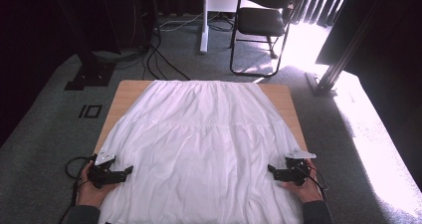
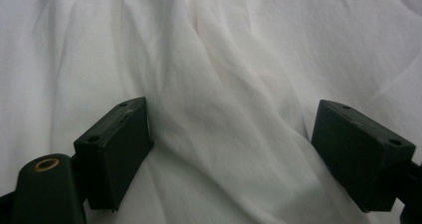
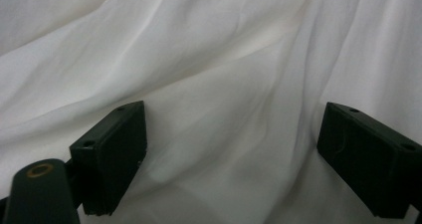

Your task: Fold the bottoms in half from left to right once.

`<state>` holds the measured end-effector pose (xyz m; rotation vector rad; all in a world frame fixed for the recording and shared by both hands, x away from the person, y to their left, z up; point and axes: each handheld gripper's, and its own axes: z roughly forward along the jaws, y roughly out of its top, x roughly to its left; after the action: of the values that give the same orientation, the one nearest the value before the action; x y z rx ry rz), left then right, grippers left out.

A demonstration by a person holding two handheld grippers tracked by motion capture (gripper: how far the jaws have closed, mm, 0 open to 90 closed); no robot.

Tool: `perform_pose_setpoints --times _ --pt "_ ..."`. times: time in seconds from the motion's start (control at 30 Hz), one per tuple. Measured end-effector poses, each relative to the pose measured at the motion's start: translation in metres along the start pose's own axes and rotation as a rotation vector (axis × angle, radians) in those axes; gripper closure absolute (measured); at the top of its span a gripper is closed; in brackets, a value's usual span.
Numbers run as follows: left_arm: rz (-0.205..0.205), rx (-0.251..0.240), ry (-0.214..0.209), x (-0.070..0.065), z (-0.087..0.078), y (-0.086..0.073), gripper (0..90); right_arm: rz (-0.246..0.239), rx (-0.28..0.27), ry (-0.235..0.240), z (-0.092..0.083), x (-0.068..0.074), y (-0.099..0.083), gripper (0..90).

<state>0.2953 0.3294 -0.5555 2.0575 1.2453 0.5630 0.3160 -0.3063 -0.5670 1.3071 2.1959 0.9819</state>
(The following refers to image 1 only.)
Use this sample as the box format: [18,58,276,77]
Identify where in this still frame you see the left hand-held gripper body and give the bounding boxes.
[87,148,117,189]

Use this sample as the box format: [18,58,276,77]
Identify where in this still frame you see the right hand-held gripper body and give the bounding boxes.
[284,148,317,187]

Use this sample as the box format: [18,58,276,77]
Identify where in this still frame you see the white skirt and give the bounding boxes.
[98,79,305,224]

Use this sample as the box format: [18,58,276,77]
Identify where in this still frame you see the person's right hand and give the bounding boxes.
[282,158,324,204]

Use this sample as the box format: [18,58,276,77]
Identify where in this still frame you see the black stand with base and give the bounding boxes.
[49,0,117,92]

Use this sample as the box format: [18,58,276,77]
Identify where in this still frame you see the black folding chair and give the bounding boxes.
[229,0,303,79]

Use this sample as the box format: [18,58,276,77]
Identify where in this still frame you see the black equipment tower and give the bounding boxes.
[131,0,161,50]

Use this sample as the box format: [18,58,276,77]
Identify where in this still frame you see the striped curtain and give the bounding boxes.
[292,0,353,28]

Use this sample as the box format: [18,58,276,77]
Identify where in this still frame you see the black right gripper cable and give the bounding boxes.
[298,165,330,202]

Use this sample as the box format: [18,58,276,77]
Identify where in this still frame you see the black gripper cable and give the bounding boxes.
[59,155,98,224]
[298,165,330,202]

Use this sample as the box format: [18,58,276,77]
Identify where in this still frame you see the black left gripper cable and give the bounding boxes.
[59,155,98,224]

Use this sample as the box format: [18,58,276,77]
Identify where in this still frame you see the aluminium profile post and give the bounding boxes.
[305,0,382,98]

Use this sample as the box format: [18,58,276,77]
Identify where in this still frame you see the black floor cables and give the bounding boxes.
[141,34,192,82]

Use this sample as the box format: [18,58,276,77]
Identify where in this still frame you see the white floor cable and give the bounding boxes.
[157,12,204,33]

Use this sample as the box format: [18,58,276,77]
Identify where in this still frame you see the white desk frame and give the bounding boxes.
[199,0,241,56]

